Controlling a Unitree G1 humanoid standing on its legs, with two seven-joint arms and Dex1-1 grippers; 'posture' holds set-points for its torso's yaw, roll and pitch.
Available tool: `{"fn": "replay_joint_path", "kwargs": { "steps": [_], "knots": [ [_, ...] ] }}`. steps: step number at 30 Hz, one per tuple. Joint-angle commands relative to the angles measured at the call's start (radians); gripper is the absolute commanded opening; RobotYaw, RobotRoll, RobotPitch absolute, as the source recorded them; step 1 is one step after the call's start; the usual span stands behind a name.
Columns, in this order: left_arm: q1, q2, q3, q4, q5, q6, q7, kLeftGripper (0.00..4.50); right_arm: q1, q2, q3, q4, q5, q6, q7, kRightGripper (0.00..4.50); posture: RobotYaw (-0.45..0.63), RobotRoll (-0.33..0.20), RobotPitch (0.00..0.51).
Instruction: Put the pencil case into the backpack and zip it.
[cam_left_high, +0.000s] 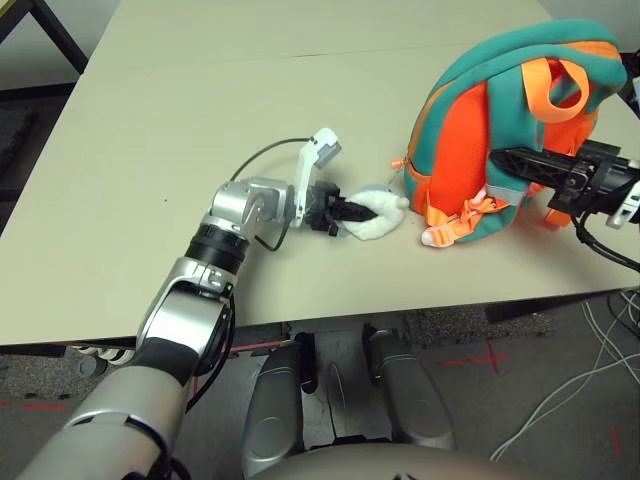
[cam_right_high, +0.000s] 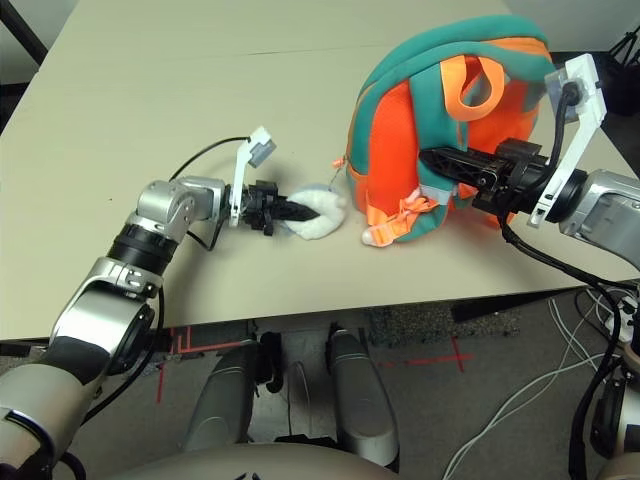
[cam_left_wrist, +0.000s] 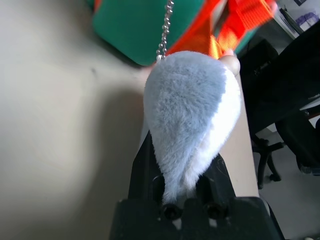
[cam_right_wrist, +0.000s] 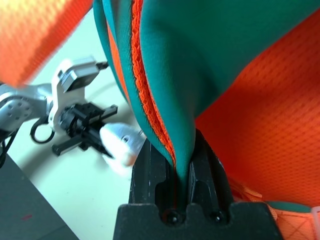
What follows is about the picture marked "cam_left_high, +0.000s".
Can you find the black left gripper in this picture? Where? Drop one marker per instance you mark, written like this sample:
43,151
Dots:
320,207

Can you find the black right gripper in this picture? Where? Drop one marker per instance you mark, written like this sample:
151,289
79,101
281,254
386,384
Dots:
595,185

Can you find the grey white plush toy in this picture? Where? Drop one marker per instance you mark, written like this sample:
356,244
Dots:
380,227

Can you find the orange and teal backpack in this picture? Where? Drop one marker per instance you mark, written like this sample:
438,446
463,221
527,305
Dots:
460,140

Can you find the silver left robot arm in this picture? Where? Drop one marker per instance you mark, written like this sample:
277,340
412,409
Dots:
175,320

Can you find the grey right robot leg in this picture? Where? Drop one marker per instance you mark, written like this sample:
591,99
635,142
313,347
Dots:
415,400

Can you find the grey robot leg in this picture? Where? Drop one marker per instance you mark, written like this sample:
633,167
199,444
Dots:
415,400
275,415

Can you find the grey left robot leg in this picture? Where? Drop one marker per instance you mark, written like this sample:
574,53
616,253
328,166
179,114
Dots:
275,415

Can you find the grey robot torso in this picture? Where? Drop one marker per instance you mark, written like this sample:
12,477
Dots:
400,465

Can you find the white caster wheels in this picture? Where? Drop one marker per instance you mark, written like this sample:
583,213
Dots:
107,354

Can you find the short red tape strip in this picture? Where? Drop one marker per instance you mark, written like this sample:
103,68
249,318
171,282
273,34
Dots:
616,442

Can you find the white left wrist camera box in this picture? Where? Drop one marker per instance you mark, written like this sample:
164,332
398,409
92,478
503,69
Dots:
305,170

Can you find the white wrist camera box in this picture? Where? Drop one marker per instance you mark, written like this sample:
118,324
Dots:
627,212
305,170

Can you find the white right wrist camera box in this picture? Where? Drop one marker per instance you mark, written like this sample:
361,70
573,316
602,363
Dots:
627,212

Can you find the dark metal frame leg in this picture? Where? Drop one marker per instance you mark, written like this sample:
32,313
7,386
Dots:
60,40

